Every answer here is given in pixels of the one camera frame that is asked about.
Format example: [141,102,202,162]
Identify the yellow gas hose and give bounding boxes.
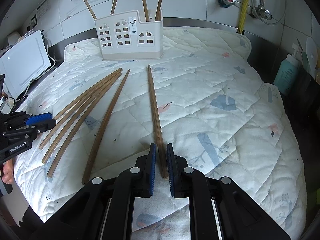
[237,0,251,34]

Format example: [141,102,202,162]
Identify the teal soap dispenser bottle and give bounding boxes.
[273,53,299,95]

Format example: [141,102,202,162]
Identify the gas valve red knob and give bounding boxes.
[218,0,236,8]

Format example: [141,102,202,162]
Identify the white quilted mat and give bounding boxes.
[14,27,307,239]

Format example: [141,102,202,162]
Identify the person left hand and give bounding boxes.
[2,159,14,184]

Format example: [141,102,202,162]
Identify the cream plastic utensil holder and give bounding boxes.
[94,10,163,61]

